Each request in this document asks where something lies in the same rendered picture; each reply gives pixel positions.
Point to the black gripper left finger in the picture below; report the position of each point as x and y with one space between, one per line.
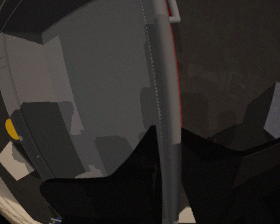
133 190

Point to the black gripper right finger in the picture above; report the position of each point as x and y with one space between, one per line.
212 175

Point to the beige flat square panel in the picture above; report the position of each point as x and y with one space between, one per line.
186 215
14 162

